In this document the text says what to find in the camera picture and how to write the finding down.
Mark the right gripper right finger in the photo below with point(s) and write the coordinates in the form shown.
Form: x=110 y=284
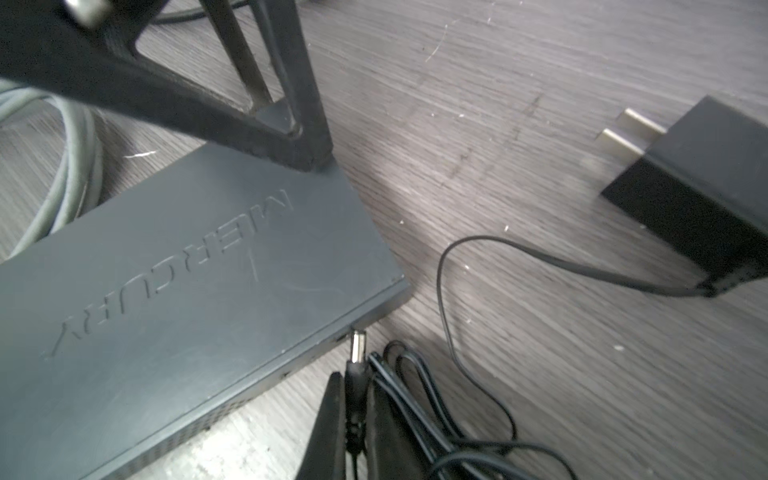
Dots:
x=391 y=447

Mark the black network switch box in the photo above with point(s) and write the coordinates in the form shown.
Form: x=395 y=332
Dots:
x=162 y=310

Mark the black power adapter with cable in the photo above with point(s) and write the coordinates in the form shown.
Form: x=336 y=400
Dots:
x=699 y=184

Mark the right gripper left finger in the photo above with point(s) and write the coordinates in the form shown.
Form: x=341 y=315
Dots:
x=325 y=453

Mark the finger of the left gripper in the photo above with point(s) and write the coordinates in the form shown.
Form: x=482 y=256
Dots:
x=86 y=51

